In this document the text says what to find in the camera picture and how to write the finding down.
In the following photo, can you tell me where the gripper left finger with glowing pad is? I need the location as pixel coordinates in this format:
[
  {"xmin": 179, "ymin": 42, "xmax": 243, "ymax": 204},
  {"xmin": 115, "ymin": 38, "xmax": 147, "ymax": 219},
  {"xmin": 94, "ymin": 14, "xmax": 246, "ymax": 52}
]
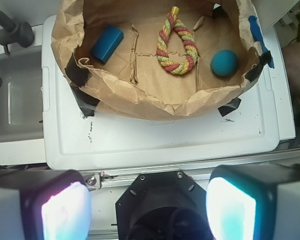
[{"xmin": 0, "ymin": 169, "xmax": 92, "ymax": 240}]

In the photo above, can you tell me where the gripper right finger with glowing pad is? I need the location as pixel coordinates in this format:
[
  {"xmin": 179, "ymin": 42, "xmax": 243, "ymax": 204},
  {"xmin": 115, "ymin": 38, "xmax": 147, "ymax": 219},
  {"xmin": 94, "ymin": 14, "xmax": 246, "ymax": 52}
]
[{"xmin": 205, "ymin": 163, "xmax": 300, "ymax": 240}]

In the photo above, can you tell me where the blue rectangular block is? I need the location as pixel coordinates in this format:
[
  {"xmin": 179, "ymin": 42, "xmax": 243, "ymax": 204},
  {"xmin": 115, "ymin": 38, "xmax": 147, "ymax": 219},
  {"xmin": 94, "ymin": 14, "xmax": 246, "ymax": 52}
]
[{"xmin": 90, "ymin": 25, "xmax": 124, "ymax": 64}]

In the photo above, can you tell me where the teal textured ball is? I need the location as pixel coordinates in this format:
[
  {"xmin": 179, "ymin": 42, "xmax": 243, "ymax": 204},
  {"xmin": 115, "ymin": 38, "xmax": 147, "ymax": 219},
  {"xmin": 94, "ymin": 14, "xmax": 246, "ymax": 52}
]
[{"xmin": 210, "ymin": 50, "xmax": 239, "ymax": 77}]

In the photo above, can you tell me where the brown paper bag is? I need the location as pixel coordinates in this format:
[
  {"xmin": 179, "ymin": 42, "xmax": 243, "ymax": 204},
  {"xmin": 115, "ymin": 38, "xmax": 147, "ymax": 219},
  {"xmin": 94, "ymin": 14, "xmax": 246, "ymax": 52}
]
[{"xmin": 51, "ymin": 0, "xmax": 271, "ymax": 121}]

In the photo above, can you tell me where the grey sink faucet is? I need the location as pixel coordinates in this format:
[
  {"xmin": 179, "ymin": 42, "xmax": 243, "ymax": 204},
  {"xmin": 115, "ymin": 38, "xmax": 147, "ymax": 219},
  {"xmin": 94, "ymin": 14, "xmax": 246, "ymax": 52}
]
[{"xmin": 0, "ymin": 10, "xmax": 35, "ymax": 56}]

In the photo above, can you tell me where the metal corner bracket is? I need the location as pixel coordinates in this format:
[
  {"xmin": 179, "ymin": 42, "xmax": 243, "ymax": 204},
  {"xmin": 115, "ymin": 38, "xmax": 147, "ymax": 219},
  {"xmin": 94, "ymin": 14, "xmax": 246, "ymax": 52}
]
[{"xmin": 82, "ymin": 171, "xmax": 115, "ymax": 192}]

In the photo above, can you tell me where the aluminium frame rail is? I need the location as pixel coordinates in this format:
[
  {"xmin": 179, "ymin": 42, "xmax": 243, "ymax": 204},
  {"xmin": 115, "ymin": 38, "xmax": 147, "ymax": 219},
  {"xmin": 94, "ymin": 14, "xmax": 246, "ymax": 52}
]
[{"xmin": 80, "ymin": 147, "xmax": 300, "ymax": 191}]

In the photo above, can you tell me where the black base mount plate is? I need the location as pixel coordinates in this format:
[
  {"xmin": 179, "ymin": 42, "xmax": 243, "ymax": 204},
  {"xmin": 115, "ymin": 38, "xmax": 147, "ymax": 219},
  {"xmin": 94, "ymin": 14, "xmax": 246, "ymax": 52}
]
[{"xmin": 115, "ymin": 170, "xmax": 214, "ymax": 240}]

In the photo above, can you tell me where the multicolour twisted rope toy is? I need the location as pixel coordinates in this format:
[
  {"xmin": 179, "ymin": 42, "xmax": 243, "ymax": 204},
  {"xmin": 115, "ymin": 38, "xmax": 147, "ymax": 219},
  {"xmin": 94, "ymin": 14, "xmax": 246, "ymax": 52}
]
[{"xmin": 156, "ymin": 6, "xmax": 199, "ymax": 75}]

